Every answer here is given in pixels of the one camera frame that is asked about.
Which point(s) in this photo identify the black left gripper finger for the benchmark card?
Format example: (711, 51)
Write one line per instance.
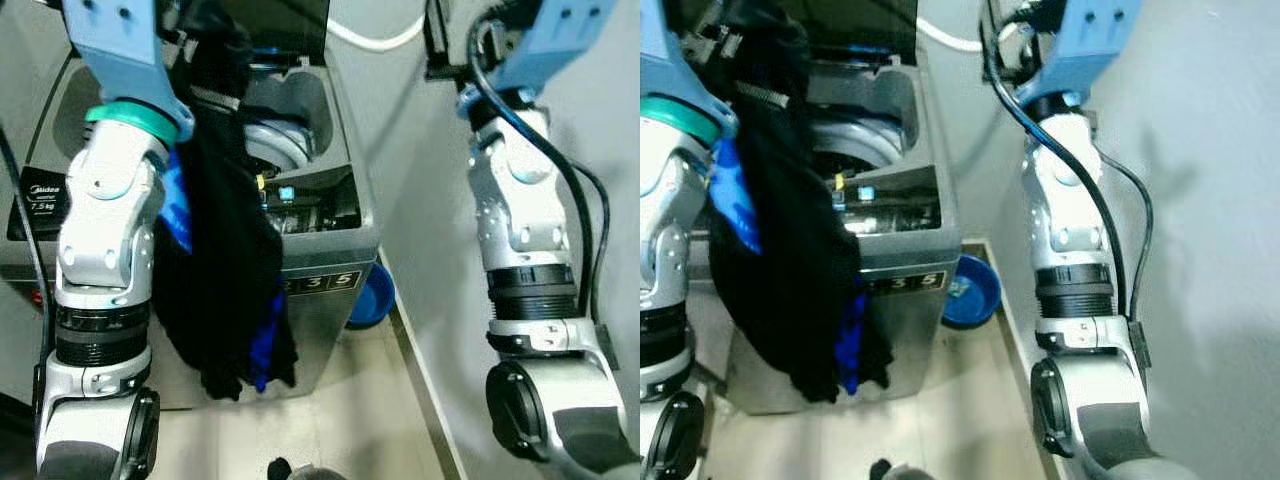
(762, 95)
(218, 98)

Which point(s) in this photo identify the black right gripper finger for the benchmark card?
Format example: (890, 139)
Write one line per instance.
(435, 35)

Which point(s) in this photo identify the black and blue garment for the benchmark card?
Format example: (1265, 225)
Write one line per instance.
(215, 260)
(790, 260)

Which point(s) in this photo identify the grey top-load washing machine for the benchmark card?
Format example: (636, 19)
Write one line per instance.
(920, 250)
(340, 240)

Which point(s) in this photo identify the steel washer drum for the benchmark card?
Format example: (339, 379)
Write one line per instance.
(850, 150)
(280, 150)

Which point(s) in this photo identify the black brand sticker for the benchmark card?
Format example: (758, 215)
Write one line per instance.
(40, 200)

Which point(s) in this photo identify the black washer label strip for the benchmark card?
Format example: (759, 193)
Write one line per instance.
(905, 282)
(320, 282)

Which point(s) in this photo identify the blue plastic basin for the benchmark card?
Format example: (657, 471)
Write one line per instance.
(372, 298)
(972, 290)

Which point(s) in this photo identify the black grey robot foot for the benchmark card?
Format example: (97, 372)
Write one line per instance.
(300, 472)
(900, 472)

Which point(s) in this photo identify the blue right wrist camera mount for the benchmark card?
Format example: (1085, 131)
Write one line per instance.
(1090, 45)
(550, 45)

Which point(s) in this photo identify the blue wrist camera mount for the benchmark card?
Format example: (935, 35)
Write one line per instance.
(1090, 45)
(670, 50)
(550, 45)
(120, 50)

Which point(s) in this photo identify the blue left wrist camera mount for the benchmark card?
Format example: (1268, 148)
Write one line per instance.
(120, 50)
(670, 50)

